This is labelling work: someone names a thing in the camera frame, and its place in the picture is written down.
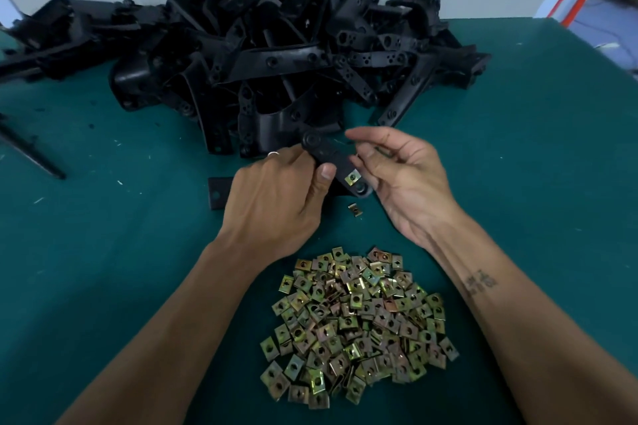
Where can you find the person's right hand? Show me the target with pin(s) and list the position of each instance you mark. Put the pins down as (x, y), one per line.
(414, 186)

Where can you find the person's left hand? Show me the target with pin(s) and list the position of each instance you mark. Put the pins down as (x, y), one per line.
(274, 206)

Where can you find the black plastic bracket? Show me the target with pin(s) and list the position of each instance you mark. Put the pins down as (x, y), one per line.
(329, 149)

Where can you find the pile of brass clip nuts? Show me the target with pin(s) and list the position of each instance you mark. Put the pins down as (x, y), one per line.
(354, 330)

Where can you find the pile of black plastic brackets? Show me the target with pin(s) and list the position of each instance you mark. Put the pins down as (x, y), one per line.
(259, 41)

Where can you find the person's right forearm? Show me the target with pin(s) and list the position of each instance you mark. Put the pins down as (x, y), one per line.
(528, 330)

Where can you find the person's left forearm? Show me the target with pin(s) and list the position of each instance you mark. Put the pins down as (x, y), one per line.
(149, 350)

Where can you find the green table cloth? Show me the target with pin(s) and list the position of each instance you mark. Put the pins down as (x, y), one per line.
(100, 260)

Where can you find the thin black plastic strip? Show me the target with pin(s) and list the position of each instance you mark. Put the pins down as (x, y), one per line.
(30, 153)

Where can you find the white metal post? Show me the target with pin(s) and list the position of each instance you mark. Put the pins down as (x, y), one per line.
(8, 9)

